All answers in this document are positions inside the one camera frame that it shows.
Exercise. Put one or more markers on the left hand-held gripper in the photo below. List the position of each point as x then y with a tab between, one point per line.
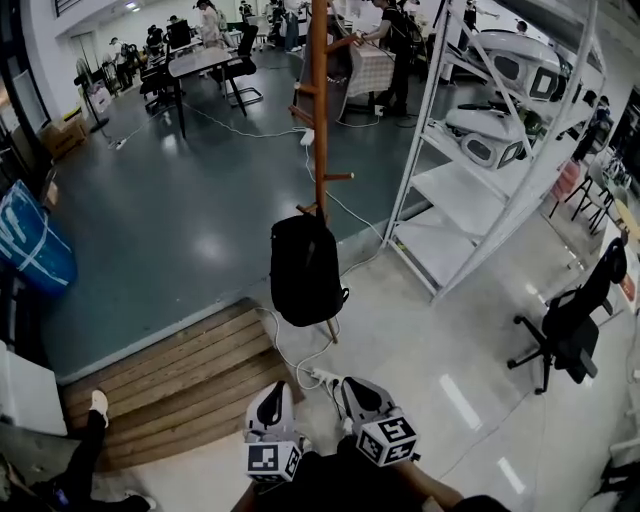
272	457

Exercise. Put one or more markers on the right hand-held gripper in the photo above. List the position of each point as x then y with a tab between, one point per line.
387	440

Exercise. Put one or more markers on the black backpack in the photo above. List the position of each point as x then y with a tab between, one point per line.
305	270

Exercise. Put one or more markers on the wooden coat rack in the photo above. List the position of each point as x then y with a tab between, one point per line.
320	150

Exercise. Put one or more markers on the person's right forearm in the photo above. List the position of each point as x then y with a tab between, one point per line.
430	480

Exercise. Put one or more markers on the white power strip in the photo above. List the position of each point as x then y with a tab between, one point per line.
327	377
120	144
307	137

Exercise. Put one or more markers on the person's black clothing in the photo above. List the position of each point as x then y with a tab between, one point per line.
325	490

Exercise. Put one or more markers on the wooden step platform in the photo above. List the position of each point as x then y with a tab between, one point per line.
175	375

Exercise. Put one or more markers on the black office chair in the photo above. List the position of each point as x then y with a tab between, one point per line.
242	55
575	325

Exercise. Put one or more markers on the white metal shelf unit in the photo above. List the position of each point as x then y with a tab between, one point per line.
450	195

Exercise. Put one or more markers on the white box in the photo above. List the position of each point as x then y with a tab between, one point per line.
25	390

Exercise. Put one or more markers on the white domed carrier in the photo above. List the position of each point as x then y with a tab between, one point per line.
480	130
510	55

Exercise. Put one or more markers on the pink chair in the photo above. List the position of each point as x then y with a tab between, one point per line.
566	180

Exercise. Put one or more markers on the grey garment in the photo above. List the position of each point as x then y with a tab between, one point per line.
340	95

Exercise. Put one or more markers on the cardboard box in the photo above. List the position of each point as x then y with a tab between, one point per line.
62	135

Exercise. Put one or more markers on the grey table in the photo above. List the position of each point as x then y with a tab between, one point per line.
200	62

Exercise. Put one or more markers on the black standing fan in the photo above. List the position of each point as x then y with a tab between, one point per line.
82	75

